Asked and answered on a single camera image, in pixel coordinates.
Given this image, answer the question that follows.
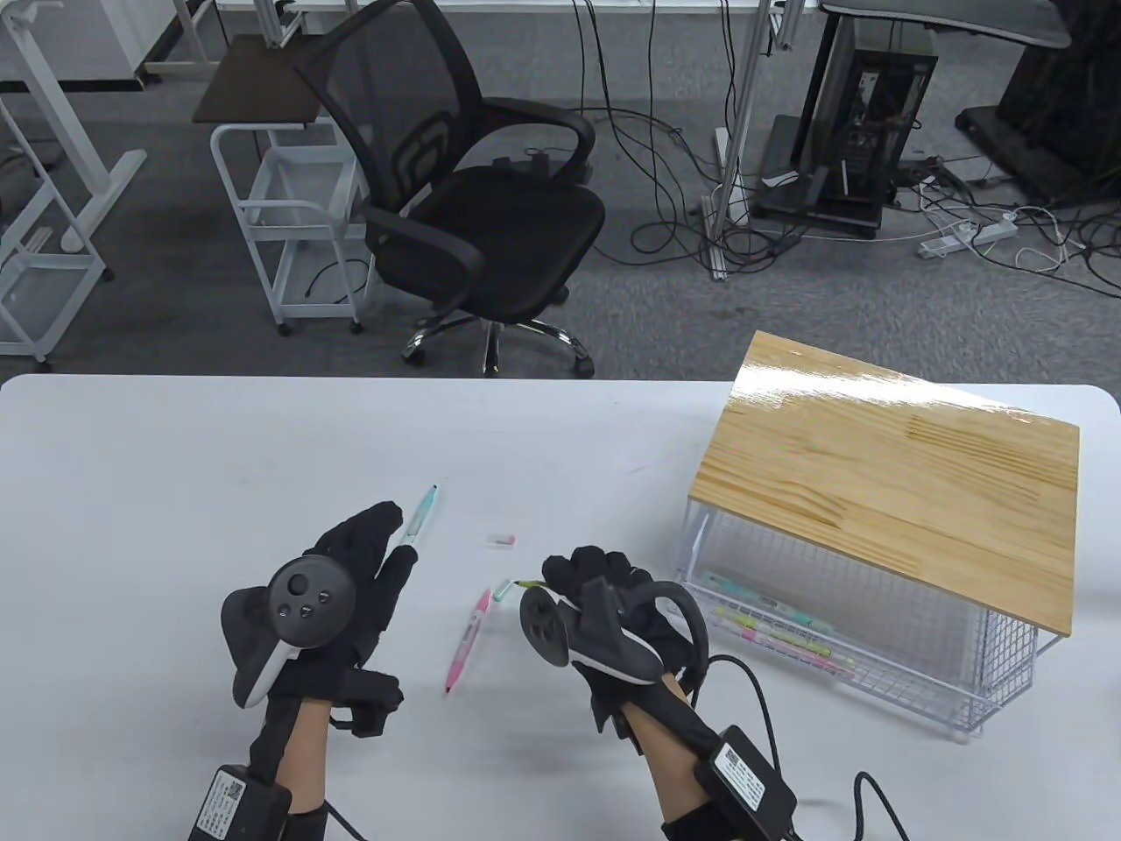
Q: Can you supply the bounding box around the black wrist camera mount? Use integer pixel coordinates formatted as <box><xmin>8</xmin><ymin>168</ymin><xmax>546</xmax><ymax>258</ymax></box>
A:
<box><xmin>331</xmin><ymin>670</ymin><xmax>405</xmax><ymax>738</ymax></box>

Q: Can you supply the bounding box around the tangle of black floor cables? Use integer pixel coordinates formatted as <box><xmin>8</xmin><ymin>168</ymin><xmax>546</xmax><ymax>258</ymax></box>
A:
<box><xmin>574</xmin><ymin>0</ymin><xmax>1121</xmax><ymax>294</ymax></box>

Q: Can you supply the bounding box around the black mesh office chair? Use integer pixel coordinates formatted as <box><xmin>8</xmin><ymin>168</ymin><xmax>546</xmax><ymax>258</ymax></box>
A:
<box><xmin>292</xmin><ymin>0</ymin><xmax>608</xmax><ymax>379</ymax></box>

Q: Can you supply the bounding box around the white wire basket wooden top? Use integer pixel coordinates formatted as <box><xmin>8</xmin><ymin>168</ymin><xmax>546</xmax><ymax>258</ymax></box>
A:
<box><xmin>670</xmin><ymin>330</ymin><xmax>1082</xmax><ymax>739</ymax></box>

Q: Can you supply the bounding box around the black stand base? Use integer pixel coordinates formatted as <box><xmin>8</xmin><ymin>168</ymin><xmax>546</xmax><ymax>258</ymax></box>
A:
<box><xmin>955</xmin><ymin>0</ymin><xmax>1121</xmax><ymax>208</ymax></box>

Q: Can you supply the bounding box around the white standing desk leg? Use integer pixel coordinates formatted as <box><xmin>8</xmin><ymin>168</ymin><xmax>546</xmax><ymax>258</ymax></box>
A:
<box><xmin>0</xmin><ymin>0</ymin><xmax>148</xmax><ymax>255</ymax></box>

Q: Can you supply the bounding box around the person's right hand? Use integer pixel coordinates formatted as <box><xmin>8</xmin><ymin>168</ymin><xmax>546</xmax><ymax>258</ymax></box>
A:
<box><xmin>525</xmin><ymin>546</ymin><xmax>707</xmax><ymax>735</ymax></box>

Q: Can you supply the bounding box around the aluminium frame leg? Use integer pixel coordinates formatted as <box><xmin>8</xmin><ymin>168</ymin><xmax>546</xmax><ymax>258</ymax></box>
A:
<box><xmin>703</xmin><ymin>0</ymin><xmax>786</xmax><ymax>283</ymax></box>

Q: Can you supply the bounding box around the black computer tower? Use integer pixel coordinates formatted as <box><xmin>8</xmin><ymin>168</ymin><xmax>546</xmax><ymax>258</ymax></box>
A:
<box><xmin>751</xmin><ymin>16</ymin><xmax>940</xmax><ymax>241</ymax></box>

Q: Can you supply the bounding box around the grey desk top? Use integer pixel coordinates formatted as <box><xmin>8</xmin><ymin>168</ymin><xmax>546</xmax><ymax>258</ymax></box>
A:
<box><xmin>819</xmin><ymin>0</ymin><xmax>1074</xmax><ymax>50</ymax></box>

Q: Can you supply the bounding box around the person's left hand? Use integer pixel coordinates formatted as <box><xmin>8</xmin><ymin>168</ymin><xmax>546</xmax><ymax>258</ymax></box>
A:
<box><xmin>267</xmin><ymin>501</ymin><xmax>418</xmax><ymax>703</ymax></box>

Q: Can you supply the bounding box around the white cart with brown top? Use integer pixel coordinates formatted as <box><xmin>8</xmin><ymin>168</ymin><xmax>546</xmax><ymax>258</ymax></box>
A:
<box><xmin>193</xmin><ymin>35</ymin><xmax>370</xmax><ymax>338</ymax></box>

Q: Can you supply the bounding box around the person's right forearm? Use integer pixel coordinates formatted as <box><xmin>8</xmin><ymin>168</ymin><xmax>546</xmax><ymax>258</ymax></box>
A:
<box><xmin>624</xmin><ymin>683</ymin><xmax>732</xmax><ymax>829</ymax></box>

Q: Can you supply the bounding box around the black wrist-worn box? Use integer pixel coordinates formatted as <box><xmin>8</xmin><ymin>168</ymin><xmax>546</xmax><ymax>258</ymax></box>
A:
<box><xmin>698</xmin><ymin>725</ymin><xmax>799</xmax><ymax>841</ymax></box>
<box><xmin>188</xmin><ymin>765</ymin><xmax>293</xmax><ymax>841</ymax></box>

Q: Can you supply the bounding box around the white cabinet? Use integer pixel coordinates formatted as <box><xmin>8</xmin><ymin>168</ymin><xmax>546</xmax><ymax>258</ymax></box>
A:
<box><xmin>35</xmin><ymin>0</ymin><xmax>220</xmax><ymax>90</ymax></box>

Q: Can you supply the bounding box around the person's left forearm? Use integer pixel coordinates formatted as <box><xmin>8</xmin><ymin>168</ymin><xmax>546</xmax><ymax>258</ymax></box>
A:
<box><xmin>250</xmin><ymin>699</ymin><xmax>332</xmax><ymax>816</ymax></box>

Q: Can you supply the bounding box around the pink double-ended highlighter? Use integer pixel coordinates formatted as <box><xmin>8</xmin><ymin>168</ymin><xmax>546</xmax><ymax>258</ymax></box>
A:
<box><xmin>740</xmin><ymin>627</ymin><xmax>857</xmax><ymax>682</ymax></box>
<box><xmin>444</xmin><ymin>589</ymin><xmax>493</xmax><ymax>695</ymax></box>

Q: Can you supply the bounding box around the white power strip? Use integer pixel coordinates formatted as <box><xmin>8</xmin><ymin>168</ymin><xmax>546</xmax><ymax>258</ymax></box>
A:
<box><xmin>917</xmin><ymin>219</ymin><xmax>1019</xmax><ymax>260</ymax></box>

